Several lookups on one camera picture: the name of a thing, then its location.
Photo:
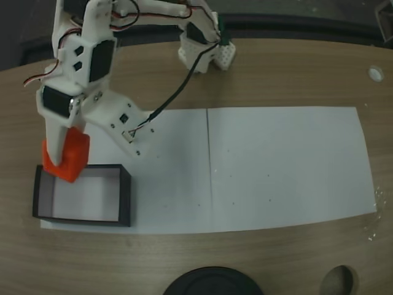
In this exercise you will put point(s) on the orange cube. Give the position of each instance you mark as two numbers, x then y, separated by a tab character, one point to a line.
76	153

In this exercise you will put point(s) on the green clamp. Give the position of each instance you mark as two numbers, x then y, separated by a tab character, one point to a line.
223	30

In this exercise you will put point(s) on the dark open box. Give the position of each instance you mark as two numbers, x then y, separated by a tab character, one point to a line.
126	196

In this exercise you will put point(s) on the black round object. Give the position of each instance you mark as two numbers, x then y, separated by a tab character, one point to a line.
212	282

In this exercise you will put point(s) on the grey metal frame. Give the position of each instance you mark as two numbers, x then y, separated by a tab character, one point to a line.
385	21

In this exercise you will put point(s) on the white paper sheet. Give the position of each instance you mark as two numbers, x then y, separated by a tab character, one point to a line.
291	169
175	184

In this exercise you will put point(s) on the small white round cap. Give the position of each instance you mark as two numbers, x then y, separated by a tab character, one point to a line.
375	73

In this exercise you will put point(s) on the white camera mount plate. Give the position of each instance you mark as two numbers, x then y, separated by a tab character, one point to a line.
122	129

